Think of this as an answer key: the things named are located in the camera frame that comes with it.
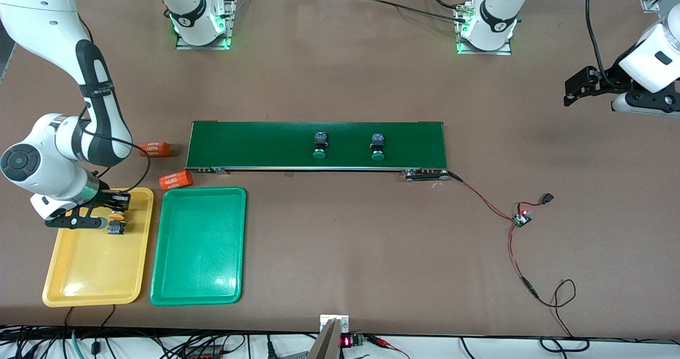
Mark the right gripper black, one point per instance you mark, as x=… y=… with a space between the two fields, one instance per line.
x=108 y=197

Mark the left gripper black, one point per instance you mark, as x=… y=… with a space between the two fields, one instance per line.
x=606 y=79

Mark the yellow push button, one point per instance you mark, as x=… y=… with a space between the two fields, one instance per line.
x=117 y=217
x=116 y=229

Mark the green push button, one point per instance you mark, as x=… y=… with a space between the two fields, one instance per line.
x=377 y=146
x=319 y=145

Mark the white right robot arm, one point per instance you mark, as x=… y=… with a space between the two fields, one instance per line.
x=37 y=8

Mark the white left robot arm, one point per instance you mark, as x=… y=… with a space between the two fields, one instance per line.
x=659 y=45

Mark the yellow plastic tray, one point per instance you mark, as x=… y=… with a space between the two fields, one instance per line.
x=95 y=263

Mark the green plastic tray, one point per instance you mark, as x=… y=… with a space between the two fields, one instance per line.
x=199 y=247

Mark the green conveyor belt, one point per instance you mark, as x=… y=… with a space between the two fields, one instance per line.
x=249 y=146

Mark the small green controller board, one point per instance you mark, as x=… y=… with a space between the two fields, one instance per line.
x=521 y=220

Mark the red power strip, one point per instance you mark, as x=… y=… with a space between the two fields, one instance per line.
x=204 y=355

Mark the red digit display module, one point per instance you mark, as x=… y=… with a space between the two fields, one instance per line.
x=346 y=341

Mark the red clip lead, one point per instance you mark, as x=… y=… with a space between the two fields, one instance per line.
x=380 y=341

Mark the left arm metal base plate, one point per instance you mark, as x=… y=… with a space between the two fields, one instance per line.
x=486 y=52

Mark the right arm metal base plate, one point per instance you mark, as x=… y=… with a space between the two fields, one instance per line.
x=231 y=24

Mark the grey metal camera bracket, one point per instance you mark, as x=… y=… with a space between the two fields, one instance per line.
x=326 y=343

